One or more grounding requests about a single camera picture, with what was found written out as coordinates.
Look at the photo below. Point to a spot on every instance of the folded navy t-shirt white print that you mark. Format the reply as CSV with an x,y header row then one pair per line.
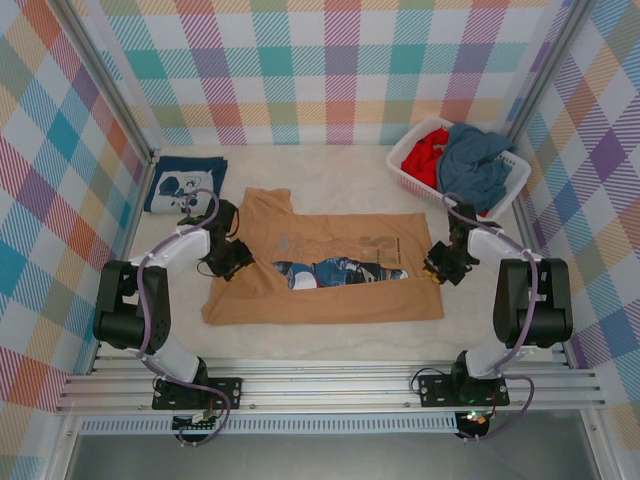
x,y
165,170

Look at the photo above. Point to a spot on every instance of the red t-shirt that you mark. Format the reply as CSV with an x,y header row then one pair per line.
x,y
420,160

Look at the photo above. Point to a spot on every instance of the tan printed t-shirt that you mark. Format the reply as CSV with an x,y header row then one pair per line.
x,y
325,305

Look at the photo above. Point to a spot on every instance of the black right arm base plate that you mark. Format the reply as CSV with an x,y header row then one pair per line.
x,y
435,390

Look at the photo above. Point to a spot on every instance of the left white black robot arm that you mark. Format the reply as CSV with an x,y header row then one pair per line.
x,y
175,250

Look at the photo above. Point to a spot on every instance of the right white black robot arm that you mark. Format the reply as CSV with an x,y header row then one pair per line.
x,y
530,300

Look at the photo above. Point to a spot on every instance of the white plastic laundry basket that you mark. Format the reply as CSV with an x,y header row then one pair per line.
x,y
395,162

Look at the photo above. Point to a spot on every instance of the grey metal sheet panel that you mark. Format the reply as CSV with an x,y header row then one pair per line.
x,y
325,460

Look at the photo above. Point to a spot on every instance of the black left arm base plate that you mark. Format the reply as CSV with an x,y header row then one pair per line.
x,y
230,392

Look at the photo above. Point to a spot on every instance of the grey-blue t-shirt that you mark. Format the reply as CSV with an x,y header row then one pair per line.
x,y
475,160

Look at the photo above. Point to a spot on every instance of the aluminium frame post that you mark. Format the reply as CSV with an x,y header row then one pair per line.
x,y
542,75
114,85

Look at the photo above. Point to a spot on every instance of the long aluminium base rail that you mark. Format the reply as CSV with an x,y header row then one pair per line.
x,y
325,385

